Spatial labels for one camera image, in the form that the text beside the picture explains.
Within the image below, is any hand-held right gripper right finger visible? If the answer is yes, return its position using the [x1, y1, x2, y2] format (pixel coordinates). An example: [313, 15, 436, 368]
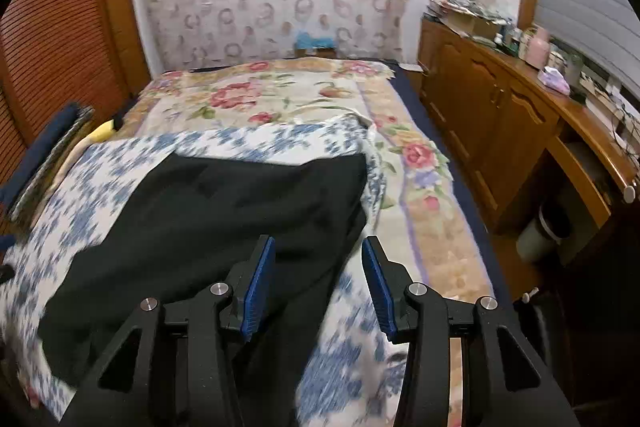
[361, 235, 581, 427]

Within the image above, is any navy folded cloth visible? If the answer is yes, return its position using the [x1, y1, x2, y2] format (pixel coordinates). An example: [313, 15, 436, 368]
[0, 102, 96, 223]

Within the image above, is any blue floral white sheet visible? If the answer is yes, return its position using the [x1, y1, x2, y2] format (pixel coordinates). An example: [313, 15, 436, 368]
[0, 114, 416, 427]

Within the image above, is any pile of papers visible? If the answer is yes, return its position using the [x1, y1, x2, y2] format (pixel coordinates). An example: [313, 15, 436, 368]
[425, 0, 516, 40]

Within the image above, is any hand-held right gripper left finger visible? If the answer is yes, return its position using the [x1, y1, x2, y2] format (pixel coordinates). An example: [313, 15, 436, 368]
[60, 234, 277, 427]

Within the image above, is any long wooden cabinet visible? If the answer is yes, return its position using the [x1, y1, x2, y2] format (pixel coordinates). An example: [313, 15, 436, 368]
[417, 17, 640, 238]

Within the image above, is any black printed t-shirt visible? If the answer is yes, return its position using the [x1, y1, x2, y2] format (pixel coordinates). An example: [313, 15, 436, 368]
[37, 154, 371, 427]

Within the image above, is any navy bed mattress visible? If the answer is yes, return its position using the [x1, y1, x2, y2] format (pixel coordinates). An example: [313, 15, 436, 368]
[390, 64, 513, 303]

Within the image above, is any pink bottle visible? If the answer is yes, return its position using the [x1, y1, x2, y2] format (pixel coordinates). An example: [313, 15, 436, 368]
[525, 27, 551, 70]

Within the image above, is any rose floral blanket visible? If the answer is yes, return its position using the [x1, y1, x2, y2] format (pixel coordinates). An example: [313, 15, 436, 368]
[117, 59, 496, 308]

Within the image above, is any grey trash bin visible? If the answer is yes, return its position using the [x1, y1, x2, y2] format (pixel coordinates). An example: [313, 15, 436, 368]
[516, 207, 571, 260]

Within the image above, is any purple pouch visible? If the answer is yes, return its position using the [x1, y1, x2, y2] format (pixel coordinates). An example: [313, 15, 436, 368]
[539, 67, 571, 96]

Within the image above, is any light blue cloth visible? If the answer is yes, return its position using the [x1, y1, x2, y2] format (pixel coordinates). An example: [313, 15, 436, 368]
[295, 32, 336, 50]

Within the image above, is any louvered wooden wardrobe door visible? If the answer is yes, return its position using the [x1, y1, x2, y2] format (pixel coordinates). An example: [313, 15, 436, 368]
[0, 0, 151, 188]

